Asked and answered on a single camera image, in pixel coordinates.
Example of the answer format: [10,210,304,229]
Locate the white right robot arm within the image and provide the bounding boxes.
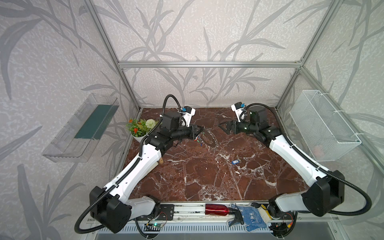
[219,102,373,218]

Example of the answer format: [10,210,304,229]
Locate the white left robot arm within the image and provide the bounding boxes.
[74,95,204,234]

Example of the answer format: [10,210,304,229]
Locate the potted artificial flower plant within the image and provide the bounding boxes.
[126,119,160,143]

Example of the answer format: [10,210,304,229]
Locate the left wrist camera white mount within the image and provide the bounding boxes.
[180,106,196,127]

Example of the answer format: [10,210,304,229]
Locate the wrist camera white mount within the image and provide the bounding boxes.
[231,102,246,123]
[180,106,196,127]

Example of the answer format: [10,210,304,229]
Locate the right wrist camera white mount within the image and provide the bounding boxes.
[231,102,246,123]

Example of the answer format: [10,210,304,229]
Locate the aluminium frame crossbar back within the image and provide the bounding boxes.
[118,61,301,69]

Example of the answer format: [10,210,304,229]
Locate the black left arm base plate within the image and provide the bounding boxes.
[154,204,175,221]

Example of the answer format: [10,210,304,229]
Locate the white wire mesh basket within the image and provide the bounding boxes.
[290,90,362,162]

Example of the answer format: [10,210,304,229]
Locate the clear plastic wall shelf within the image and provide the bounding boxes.
[42,94,120,163]

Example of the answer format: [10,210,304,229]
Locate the aluminium frame post right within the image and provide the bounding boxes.
[276,0,343,110]

